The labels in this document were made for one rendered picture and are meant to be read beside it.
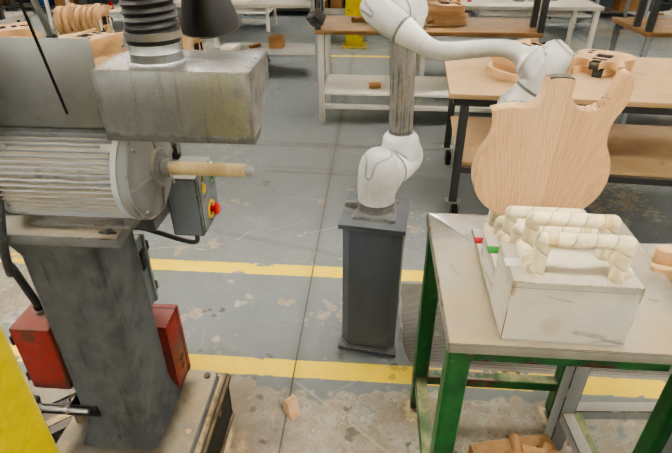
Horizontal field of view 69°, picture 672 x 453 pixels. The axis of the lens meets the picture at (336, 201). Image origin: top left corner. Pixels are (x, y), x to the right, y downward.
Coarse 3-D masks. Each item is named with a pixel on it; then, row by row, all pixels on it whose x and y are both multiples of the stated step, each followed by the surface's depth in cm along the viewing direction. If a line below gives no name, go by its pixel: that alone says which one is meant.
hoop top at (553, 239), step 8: (544, 232) 101; (552, 232) 101; (560, 232) 101; (544, 240) 100; (552, 240) 100; (560, 240) 100; (568, 240) 100; (576, 240) 100; (584, 240) 100; (592, 240) 99; (600, 240) 99; (608, 240) 99; (616, 240) 99; (624, 240) 99; (632, 240) 99; (576, 248) 101; (584, 248) 100; (592, 248) 100; (600, 248) 100; (608, 248) 100; (616, 248) 99; (624, 248) 99
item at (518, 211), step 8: (512, 208) 125; (520, 208) 125; (528, 208) 125; (536, 208) 125; (544, 208) 125; (552, 208) 125; (560, 208) 125; (568, 208) 125; (576, 208) 125; (520, 216) 125
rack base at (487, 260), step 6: (486, 234) 134; (492, 234) 134; (486, 240) 132; (492, 240) 132; (498, 246) 130; (486, 252) 131; (480, 258) 138; (486, 258) 131; (492, 258) 125; (486, 264) 130; (492, 264) 124; (486, 270) 130; (492, 270) 123; (486, 276) 130; (492, 276) 123; (486, 282) 129
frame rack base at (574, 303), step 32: (512, 256) 112; (576, 256) 112; (512, 288) 106; (544, 288) 105; (576, 288) 104; (608, 288) 103; (640, 288) 103; (512, 320) 110; (544, 320) 109; (576, 320) 108; (608, 320) 107
